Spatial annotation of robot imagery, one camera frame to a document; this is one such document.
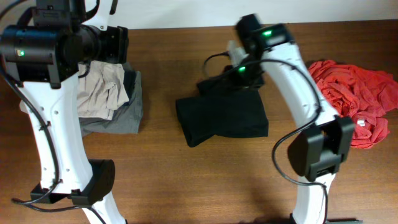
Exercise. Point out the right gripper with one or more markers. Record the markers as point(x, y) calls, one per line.
point(229, 79)

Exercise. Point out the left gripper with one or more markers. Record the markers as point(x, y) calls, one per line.
point(120, 41)

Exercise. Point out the black polo shirt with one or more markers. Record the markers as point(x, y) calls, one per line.
point(225, 107)

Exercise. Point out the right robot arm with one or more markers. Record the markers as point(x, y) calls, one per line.
point(311, 155)

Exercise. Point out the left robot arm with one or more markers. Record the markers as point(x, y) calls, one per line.
point(40, 55)

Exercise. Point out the beige folded garment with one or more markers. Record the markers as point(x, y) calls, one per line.
point(96, 92)

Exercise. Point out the grey folded garment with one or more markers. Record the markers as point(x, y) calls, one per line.
point(127, 118)

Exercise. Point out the red crumpled shirt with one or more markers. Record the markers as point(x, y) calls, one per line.
point(363, 95)

